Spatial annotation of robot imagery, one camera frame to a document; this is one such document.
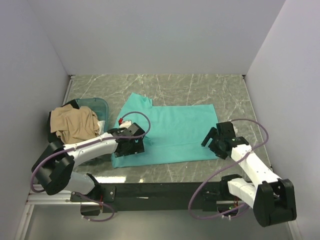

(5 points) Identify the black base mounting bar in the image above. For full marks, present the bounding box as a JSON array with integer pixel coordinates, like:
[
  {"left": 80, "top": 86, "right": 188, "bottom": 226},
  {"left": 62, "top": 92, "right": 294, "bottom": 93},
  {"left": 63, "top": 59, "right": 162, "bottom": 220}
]
[{"left": 69, "top": 181, "right": 241, "bottom": 217}]

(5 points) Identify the white t-shirt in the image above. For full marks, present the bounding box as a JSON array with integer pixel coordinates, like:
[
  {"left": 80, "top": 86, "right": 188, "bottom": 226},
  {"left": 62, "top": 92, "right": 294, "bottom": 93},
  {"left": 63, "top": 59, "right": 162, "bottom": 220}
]
[{"left": 97, "top": 120, "right": 106, "bottom": 136}]

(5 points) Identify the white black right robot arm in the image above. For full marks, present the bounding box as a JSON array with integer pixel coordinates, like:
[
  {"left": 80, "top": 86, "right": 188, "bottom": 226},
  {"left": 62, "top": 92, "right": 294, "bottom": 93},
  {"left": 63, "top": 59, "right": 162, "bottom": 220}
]
[{"left": 201, "top": 121, "right": 297, "bottom": 227}]

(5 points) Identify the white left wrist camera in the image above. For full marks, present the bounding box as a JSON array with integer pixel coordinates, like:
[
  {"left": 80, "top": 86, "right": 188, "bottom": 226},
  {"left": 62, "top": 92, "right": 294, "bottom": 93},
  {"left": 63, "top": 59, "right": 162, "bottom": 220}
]
[{"left": 118, "top": 118, "right": 132, "bottom": 129}]

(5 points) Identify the teal plastic laundry bin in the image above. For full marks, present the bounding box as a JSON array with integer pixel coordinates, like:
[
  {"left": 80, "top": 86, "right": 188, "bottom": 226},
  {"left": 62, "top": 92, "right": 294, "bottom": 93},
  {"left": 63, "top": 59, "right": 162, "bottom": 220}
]
[{"left": 51, "top": 97, "right": 110, "bottom": 166}]

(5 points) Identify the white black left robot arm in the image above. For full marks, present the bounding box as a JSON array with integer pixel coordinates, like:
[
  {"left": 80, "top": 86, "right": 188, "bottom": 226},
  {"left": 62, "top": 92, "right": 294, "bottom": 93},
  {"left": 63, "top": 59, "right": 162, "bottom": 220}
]
[{"left": 31, "top": 121, "right": 147, "bottom": 201}]

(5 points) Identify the teal t-shirt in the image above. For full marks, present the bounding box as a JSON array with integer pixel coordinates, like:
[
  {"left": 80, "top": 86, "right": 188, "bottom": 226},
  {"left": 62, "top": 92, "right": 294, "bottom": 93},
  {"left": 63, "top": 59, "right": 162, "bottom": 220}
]
[{"left": 111, "top": 93, "right": 218, "bottom": 168}]

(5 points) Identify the aluminium frame rail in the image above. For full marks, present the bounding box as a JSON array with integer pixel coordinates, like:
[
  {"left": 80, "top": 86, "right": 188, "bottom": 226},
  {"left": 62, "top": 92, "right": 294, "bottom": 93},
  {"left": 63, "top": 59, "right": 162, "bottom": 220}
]
[{"left": 15, "top": 183, "right": 302, "bottom": 240}]

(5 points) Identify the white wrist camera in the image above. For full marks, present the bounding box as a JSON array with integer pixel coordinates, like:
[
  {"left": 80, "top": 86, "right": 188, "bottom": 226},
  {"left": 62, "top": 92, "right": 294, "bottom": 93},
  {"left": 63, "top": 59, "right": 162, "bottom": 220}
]
[
  {"left": 233, "top": 126, "right": 238, "bottom": 135},
  {"left": 118, "top": 118, "right": 132, "bottom": 129}
]

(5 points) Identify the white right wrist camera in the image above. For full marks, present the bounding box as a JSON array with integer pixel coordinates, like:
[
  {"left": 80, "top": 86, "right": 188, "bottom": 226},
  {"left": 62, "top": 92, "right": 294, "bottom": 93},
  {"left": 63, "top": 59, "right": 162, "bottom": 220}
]
[{"left": 233, "top": 126, "right": 238, "bottom": 135}]

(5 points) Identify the beige t-shirt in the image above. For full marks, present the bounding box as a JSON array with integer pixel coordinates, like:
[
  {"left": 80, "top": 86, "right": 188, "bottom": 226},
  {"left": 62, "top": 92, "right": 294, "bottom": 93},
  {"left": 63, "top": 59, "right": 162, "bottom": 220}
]
[{"left": 50, "top": 104, "right": 100, "bottom": 144}]

